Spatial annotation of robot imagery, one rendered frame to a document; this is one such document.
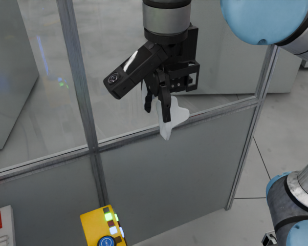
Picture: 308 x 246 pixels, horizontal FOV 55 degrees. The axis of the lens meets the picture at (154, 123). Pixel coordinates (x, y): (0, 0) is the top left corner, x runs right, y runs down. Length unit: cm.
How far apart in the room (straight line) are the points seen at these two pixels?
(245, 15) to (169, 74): 23
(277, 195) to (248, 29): 59
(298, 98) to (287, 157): 92
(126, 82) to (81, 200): 105
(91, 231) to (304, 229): 56
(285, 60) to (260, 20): 288
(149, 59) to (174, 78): 6
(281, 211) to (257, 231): 143
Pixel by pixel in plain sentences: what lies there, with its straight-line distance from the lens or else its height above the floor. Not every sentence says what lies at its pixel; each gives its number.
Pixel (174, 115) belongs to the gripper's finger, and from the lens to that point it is 55.
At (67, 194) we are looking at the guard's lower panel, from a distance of 141.
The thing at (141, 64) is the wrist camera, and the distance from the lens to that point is 48.
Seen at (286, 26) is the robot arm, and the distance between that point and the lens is 32.
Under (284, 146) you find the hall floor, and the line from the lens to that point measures 286.
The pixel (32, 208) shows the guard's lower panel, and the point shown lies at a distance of 144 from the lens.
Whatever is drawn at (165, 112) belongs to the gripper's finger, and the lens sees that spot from 51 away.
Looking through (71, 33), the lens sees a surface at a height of 149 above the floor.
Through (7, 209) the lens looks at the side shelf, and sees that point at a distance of 134.
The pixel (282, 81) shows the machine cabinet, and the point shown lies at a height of 20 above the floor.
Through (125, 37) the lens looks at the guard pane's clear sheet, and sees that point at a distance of 102.
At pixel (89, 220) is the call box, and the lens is 95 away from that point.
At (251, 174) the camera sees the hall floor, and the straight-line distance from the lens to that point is 253.
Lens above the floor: 188
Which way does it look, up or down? 42 degrees down
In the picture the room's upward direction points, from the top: straight up
